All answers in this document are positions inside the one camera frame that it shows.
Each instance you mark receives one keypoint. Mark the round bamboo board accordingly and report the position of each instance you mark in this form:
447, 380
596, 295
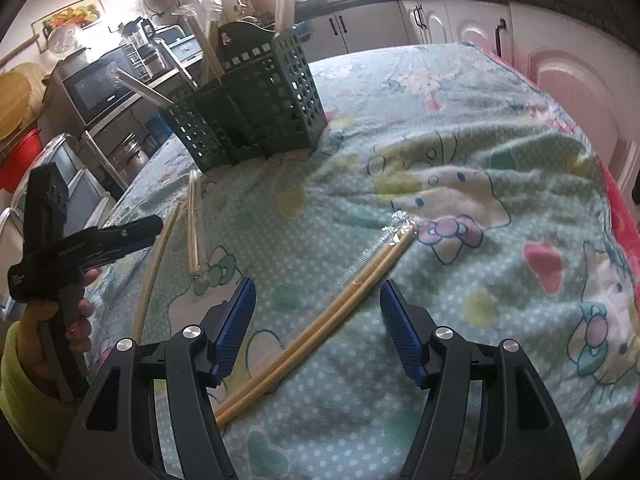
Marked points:
20, 100

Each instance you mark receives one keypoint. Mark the wooden chopstick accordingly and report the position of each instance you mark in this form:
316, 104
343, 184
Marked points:
280, 7
290, 7
332, 310
216, 55
347, 311
204, 55

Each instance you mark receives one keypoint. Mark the steel pot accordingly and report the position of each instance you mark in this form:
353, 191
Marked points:
127, 155

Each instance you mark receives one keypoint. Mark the long cream chopstick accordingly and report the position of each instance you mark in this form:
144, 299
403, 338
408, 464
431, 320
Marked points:
150, 270

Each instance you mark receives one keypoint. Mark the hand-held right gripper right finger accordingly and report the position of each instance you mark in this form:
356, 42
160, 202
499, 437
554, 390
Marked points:
400, 335

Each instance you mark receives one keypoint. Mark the beige shelf unit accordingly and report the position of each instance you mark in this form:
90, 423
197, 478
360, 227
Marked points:
112, 116

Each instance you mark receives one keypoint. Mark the white box with blue print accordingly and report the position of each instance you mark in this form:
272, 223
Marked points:
182, 47

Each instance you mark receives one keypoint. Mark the person's left forearm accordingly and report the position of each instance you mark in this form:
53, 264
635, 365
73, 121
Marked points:
25, 410

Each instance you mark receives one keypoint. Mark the person's left hand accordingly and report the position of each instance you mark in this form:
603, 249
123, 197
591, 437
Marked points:
82, 330

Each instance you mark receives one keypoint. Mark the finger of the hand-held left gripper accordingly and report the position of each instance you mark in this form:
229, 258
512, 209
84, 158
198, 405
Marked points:
135, 235

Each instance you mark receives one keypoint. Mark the wooden rolling pin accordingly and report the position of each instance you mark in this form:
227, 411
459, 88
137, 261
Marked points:
20, 51

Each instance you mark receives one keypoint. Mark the red plastic basin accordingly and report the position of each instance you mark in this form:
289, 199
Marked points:
20, 160

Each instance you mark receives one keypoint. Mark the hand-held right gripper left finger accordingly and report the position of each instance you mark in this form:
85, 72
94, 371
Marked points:
235, 330

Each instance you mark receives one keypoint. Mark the blender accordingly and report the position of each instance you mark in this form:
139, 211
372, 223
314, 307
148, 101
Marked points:
142, 50

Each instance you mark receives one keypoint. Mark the fruit wall poster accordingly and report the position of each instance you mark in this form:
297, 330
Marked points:
70, 15

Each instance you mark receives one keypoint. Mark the beige thermos jug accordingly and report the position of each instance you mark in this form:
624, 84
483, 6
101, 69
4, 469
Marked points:
257, 0

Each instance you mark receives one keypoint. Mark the small white fan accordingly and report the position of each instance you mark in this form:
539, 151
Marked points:
62, 40

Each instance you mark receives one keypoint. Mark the blue hanging basket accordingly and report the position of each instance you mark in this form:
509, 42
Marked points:
302, 30

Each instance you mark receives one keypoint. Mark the printed cartoon blanket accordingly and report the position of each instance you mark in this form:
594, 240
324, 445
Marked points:
450, 310

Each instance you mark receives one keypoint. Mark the dark green utensil holder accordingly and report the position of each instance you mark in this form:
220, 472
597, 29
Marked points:
280, 90

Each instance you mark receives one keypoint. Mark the black microwave oven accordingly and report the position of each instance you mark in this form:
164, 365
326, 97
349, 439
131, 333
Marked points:
100, 90

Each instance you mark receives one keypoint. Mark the pale glossy chopstick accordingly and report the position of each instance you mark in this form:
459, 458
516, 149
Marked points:
192, 220
199, 240

